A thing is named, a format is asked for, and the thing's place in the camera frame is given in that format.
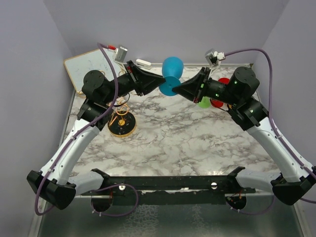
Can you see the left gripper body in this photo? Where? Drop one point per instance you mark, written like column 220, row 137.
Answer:
column 135, row 83

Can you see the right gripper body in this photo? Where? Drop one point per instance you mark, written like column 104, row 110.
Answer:
column 207, row 87

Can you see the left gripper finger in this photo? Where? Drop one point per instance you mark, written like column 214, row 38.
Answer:
column 140, row 74
column 151, row 83

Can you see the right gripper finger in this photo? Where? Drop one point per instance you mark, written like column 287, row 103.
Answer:
column 189, row 94
column 191, row 84

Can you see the green wine glass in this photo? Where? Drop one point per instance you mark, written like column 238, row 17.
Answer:
column 204, row 103

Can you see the red wine glass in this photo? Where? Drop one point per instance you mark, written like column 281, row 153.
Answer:
column 218, row 92

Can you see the blue wine glass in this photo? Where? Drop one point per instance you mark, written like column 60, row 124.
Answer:
column 172, row 69

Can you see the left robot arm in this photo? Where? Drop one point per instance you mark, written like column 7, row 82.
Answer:
column 52, row 183

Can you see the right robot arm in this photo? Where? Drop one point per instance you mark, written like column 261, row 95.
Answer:
column 296, row 177

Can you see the white whiteboard eraser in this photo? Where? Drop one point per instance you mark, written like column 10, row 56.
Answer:
column 143, row 64

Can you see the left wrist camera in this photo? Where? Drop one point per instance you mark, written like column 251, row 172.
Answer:
column 119, row 55

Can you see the gold wire glass rack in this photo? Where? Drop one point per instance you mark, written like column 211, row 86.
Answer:
column 121, row 116

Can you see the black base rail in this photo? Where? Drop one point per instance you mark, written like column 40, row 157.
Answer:
column 169, row 190

